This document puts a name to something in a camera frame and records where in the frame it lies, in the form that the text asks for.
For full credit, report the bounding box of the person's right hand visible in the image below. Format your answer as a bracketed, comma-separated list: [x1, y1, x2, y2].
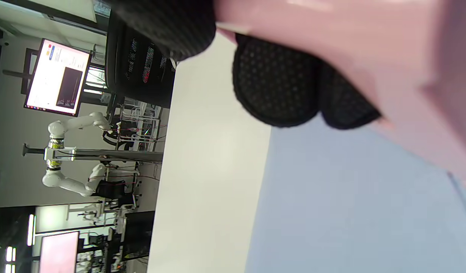
[104, 0, 381, 130]

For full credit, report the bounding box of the pink electric iron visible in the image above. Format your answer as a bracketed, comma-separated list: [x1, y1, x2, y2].
[214, 0, 466, 190]

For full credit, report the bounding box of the light blue long-sleeve shirt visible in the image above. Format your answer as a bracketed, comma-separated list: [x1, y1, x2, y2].
[244, 114, 466, 273]

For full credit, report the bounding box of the white table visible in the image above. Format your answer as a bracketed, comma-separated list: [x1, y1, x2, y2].
[146, 32, 273, 273]

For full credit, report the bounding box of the black mesh office chair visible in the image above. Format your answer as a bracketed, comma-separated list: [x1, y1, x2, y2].
[106, 15, 176, 108]

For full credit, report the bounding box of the grey robot stand pole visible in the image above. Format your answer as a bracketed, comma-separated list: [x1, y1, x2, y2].
[22, 143, 165, 163]

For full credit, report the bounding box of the bright display screen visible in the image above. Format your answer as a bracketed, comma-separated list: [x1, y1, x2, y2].
[24, 38, 92, 117]

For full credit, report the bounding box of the pink lit display screen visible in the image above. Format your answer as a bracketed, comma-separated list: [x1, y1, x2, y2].
[39, 231, 80, 273]

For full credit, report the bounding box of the row of ceiling light strips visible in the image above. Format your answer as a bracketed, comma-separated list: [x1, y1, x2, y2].
[5, 213, 37, 273]

